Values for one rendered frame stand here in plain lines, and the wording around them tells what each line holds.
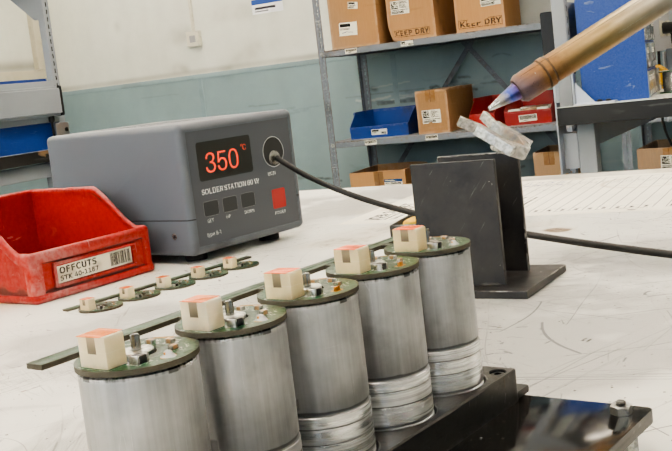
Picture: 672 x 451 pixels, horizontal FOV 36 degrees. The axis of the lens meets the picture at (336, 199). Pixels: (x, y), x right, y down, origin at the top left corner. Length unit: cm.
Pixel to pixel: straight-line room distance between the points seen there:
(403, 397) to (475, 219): 25
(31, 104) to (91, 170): 274
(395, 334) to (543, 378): 12
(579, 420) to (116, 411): 14
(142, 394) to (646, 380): 21
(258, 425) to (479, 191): 30
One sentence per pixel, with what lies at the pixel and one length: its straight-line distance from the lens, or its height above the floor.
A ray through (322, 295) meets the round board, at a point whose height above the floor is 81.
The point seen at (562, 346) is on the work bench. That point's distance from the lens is 41.
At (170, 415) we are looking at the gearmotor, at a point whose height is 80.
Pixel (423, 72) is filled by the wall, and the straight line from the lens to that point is 525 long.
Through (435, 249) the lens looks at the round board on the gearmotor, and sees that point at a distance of 29.
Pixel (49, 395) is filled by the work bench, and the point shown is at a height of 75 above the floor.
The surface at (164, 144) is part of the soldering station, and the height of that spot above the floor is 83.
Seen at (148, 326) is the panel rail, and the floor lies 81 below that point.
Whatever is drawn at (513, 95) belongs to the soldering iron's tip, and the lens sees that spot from 27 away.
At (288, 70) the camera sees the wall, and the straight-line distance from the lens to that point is 561.
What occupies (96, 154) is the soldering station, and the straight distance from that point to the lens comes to 76.
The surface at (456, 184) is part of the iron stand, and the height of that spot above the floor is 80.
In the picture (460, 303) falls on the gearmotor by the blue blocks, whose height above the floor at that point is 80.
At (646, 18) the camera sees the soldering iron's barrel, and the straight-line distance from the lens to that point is 28.
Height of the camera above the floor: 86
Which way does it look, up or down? 6 degrees down
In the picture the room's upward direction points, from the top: 7 degrees counter-clockwise
